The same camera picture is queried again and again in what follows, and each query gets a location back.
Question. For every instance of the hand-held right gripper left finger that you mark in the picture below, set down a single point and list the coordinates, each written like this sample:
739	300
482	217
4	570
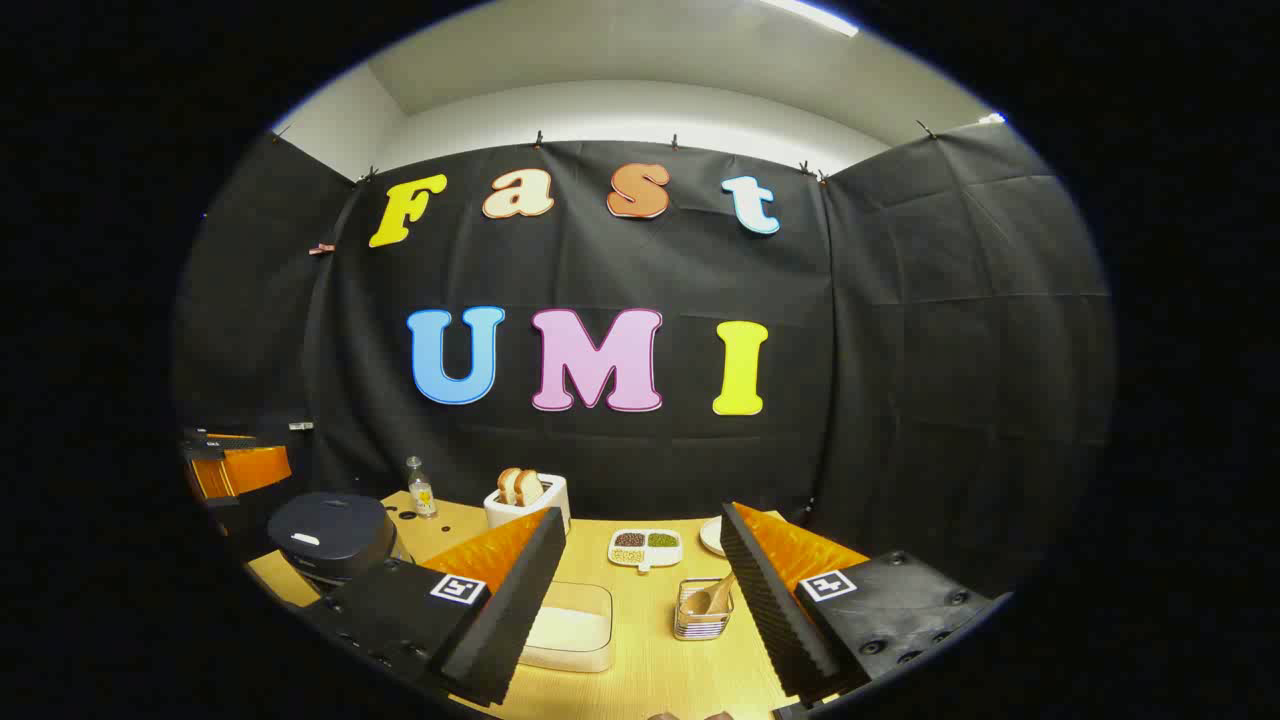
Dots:
500	620

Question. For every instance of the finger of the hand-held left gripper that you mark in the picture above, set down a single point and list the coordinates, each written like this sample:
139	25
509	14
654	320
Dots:
255	470

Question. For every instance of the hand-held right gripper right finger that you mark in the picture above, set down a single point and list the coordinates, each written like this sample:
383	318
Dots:
780	610

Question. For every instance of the white rice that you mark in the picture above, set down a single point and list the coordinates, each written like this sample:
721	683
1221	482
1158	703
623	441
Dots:
568	630

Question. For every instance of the wooden spoon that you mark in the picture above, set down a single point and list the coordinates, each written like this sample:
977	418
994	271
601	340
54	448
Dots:
712	595

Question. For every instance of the dark rice cooker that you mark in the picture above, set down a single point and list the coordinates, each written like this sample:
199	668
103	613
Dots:
330	525

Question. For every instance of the clear plastic rice box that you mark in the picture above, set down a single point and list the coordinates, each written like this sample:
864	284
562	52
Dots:
575	595

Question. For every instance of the white round plate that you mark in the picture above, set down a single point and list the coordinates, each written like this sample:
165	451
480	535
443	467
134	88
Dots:
711	537

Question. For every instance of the white toaster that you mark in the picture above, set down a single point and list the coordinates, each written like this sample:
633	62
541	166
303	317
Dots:
498	516

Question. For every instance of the glass bottle with yellow label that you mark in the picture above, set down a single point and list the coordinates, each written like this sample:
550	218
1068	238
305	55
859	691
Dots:
423	495

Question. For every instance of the white divided bean dish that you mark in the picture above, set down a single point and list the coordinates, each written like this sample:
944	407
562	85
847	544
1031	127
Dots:
645	550

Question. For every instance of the black backdrop cloth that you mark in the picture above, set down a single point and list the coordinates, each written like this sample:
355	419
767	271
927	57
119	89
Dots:
920	350

